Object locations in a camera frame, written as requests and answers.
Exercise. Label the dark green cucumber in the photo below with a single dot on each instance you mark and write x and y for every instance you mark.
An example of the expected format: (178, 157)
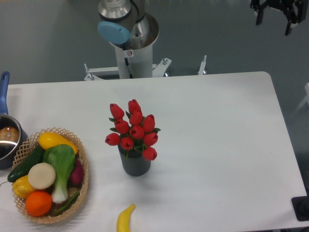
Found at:
(22, 169)

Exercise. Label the yellow banana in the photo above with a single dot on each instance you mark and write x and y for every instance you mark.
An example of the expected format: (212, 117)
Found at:
(123, 221)

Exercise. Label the black device at table edge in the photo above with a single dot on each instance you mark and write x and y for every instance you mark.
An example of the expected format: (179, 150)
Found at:
(301, 207)

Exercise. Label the dark grey ribbed vase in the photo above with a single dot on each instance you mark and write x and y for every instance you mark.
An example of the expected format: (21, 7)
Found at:
(133, 162)

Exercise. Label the green bok choy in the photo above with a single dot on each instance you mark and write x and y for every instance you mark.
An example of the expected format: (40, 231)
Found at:
(62, 159)

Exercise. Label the white frame at right edge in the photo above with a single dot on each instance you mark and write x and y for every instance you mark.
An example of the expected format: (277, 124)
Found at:
(304, 101)

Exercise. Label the woven wicker basket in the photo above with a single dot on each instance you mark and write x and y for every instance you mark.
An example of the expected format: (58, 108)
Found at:
(78, 191)

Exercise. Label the yellow squash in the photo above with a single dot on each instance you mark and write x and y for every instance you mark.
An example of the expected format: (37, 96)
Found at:
(50, 139)

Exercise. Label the purple sweet potato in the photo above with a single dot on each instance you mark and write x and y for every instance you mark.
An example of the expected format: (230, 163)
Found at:
(77, 175)

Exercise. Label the blue handled saucepan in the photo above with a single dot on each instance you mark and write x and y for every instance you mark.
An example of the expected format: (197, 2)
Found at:
(11, 133)

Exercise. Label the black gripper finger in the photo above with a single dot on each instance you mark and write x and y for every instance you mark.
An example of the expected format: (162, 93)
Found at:
(293, 18)
(259, 10)

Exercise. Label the green bean pod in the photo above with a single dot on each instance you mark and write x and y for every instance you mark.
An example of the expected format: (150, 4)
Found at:
(67, 205)

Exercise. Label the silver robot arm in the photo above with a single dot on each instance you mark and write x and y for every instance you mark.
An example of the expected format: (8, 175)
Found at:
(125, 24)

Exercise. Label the orange fruit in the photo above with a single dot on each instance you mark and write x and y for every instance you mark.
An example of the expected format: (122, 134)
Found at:
(38, 203)

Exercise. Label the red tulip bouquet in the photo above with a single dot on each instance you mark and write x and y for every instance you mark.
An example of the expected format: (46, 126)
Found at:
(133, 132)

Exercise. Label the round cream bun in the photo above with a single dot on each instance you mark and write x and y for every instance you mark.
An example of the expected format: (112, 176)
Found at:
(41, 176)

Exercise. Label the yellow bell pepper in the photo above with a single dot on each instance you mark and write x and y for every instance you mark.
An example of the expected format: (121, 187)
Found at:
(22, 188)

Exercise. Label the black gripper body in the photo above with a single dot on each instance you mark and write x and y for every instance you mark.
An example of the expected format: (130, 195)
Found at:
(281, 4)

